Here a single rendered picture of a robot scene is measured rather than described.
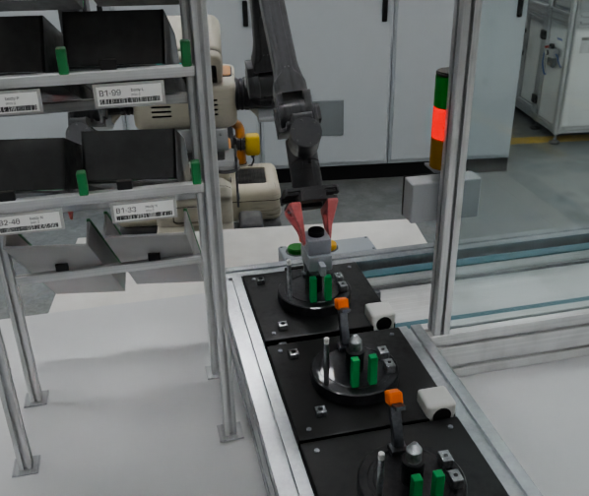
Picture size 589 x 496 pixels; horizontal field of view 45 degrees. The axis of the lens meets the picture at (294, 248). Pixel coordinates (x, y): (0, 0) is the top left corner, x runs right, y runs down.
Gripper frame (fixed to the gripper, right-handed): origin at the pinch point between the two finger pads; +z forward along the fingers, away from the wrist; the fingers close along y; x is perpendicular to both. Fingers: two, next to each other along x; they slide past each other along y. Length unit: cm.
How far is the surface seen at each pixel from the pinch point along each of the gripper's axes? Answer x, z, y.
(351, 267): 15.8, 3.1, 10.0
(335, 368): -12.3, 24.0, -3.2
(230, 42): 243, -176, 25
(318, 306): 2.0, 12.1, -1.1
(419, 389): -15.4, 29.2, 8.8
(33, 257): -8.1, -0.4, -47.9
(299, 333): -0.3, 16.6, -5.7
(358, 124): 269, -130, 100
